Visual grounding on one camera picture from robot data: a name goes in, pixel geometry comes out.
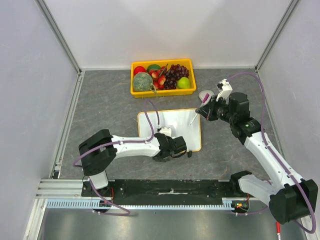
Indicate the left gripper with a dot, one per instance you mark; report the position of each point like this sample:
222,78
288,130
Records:
158,159

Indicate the green netted melon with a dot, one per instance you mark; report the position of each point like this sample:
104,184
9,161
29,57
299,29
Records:
142,82

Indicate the red marker pen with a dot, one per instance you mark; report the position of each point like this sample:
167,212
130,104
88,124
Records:
278,230

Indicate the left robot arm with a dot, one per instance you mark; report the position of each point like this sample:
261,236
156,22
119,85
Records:
98,151

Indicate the slotted cable duct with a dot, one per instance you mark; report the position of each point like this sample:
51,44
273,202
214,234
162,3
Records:
96,203

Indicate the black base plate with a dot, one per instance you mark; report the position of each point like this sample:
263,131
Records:
167,192

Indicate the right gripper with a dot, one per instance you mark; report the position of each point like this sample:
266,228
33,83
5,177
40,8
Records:
206,113

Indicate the dark purple grape bunch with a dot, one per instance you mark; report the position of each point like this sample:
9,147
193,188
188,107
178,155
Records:
175,73

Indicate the green pear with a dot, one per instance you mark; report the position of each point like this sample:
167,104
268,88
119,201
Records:
183,83

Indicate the yellow framed whiteboard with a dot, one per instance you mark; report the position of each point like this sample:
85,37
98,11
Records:
183,122

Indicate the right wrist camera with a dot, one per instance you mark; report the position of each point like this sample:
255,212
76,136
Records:
225,90

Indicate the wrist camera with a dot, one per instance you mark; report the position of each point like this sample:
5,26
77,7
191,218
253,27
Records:
165,130
225,90

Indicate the red yellow cherry bunch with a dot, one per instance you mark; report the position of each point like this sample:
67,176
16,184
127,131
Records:
159,78

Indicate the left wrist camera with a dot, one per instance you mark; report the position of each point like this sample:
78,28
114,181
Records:
165,130

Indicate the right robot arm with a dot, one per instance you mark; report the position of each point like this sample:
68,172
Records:
288,196

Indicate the green orange mango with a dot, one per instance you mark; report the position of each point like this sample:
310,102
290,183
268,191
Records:
153,68

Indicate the yellow plastic bin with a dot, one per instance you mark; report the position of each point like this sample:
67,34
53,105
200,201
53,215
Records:
163,93

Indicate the red apple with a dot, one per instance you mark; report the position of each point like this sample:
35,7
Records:
139,69

